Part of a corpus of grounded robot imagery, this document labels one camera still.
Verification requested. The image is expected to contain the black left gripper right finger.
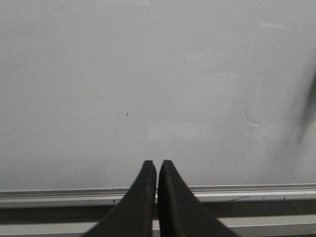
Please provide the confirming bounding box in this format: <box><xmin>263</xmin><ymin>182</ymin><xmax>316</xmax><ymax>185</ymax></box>
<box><xmin>158</xmin><ymin>160</ymin><xmax>238</xmax><ymax>237</ymax></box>

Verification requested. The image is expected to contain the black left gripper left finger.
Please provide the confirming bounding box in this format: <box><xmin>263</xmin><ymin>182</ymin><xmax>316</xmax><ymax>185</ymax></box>
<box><xmin>83</xmin><ymin>160</ymin><xmax>157</xmax><ymax>237</ymax></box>

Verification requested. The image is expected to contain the white whiteboard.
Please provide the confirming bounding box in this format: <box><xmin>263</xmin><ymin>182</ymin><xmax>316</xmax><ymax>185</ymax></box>
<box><xmin>0</xmin><ymin>0</ymin><xmax>316</xmax><ymax>207</ymax></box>

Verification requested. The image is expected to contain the white whiteboard stand frame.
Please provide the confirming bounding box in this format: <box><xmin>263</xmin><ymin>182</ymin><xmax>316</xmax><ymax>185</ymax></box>
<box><xmin>0</xmin><ymin>197</ymin><xmax>316</xmax><ymax>237</ymax></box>

